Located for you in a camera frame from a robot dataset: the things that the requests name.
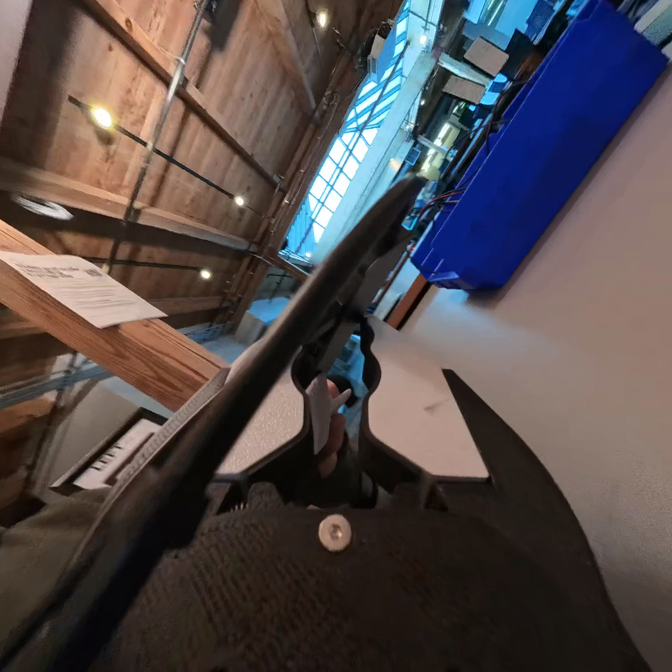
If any person's left hand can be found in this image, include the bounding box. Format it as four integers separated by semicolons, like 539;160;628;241
286;379;364;507

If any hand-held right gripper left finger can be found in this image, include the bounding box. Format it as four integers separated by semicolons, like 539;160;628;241
214;356;312;488

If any round ceiling fixture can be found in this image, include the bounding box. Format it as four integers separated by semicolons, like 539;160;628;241
10;194;74;221

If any large grid window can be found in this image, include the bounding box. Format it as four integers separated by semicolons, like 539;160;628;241
286;10;415;247

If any white printed paper sheet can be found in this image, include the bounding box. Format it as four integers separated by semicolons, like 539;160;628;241
0;251;168;329

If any red black cable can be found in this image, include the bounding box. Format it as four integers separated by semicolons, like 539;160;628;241
415;188;468;221

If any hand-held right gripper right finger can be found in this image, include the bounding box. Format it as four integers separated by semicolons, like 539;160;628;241
359;315;491;494

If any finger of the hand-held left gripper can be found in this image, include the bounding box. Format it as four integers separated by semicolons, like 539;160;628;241
314;175;428;318

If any blue plastic bin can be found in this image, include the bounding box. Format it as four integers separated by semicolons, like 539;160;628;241
409;0;670;291

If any black light track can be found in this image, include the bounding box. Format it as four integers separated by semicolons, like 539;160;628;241
67;96;237;201

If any wooden ceiling beam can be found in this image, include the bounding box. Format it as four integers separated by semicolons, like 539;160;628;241
0;218;232;413

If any grey desk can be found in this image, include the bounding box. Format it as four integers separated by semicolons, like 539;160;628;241
362;68;672;672

